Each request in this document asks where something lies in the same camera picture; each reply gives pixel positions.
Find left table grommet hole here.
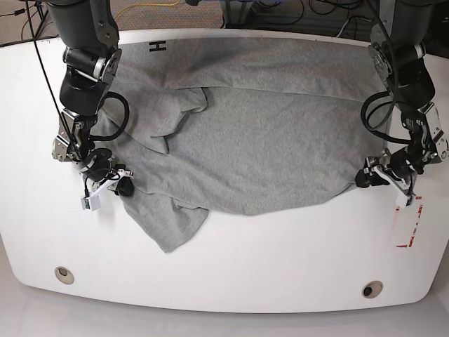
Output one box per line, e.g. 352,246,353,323
55,266,74,285

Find table grommet hole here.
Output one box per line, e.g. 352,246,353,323
55,266,74,285
361,280,383,299

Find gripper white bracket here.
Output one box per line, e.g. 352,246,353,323
80,150,135,197
355,149,424,199

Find red tape marking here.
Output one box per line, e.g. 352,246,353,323
390,196,424,249

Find grey t-shirt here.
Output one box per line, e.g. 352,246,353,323
107,38,384,253

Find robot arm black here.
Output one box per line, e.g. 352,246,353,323
356,1,448,208
47,1,134,197

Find yellow cable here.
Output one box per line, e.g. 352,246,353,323
117,0,180,17

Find right table grommet hole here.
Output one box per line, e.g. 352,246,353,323
361,280,383,299

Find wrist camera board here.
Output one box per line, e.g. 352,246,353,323
81,196,100,211
396,193,413,209

